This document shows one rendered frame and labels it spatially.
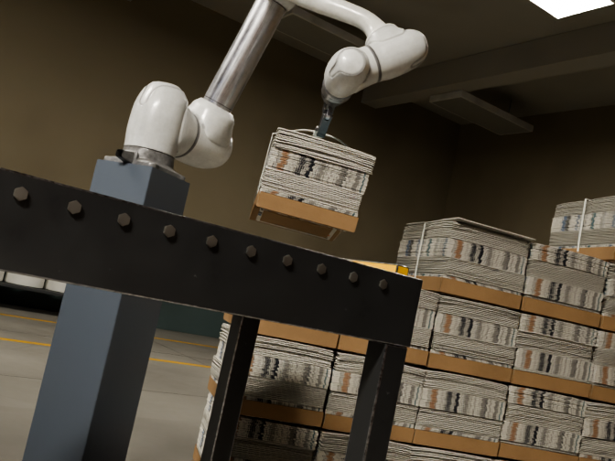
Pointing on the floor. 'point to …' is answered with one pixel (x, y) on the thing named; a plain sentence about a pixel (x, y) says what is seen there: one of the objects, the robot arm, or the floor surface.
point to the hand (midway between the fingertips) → (323, 112)
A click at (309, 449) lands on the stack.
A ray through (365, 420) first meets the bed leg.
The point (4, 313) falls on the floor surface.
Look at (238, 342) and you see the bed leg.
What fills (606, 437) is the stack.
